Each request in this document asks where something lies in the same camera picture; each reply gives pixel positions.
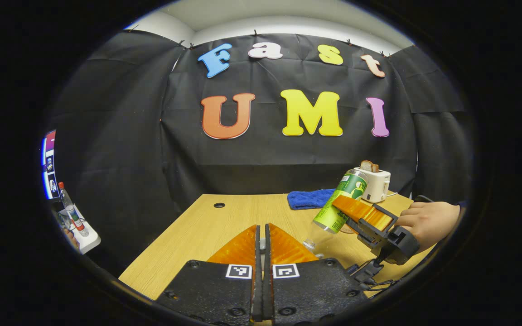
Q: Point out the white teacup lid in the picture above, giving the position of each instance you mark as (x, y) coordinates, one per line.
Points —
(262, 245)

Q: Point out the blue towel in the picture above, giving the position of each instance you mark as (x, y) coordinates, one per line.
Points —
(308, 199)

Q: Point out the computer monitor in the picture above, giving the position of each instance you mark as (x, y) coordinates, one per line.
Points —
(50, 167)

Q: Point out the clear drinking glass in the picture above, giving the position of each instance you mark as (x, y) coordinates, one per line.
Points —
(65, 221)

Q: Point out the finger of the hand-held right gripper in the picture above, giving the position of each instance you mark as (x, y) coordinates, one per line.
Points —
(363, 213)
(363, 231)

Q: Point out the white side table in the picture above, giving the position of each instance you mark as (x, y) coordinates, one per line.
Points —
(90, 243)

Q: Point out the bread slice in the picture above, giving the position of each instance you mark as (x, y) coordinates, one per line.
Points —
(369, 166)

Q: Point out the green label water bottle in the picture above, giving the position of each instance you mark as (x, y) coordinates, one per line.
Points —
(340, 203)

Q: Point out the white toaster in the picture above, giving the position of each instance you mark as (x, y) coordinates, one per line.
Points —
(376, 185)

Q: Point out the red cap clear bottle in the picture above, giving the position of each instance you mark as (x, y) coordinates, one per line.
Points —
(74, 217)

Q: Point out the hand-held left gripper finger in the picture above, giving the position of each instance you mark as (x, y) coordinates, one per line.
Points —
(268, 294)
(257, 294)

